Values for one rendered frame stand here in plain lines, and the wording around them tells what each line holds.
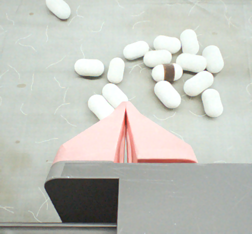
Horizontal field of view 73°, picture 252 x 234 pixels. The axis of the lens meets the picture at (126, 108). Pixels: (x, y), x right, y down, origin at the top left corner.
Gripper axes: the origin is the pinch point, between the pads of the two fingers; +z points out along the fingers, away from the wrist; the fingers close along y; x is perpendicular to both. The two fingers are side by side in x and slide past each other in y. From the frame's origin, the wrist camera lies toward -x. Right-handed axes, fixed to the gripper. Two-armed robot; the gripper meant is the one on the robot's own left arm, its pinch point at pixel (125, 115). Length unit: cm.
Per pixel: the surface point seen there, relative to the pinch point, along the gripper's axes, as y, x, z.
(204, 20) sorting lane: -11.0, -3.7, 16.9
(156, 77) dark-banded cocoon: -3.6, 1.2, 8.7
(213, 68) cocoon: -10.4, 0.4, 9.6
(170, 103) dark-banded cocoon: -4.9, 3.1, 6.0
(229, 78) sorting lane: -13.2, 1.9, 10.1
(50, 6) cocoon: 10.0, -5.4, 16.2
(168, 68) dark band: -4.9, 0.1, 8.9
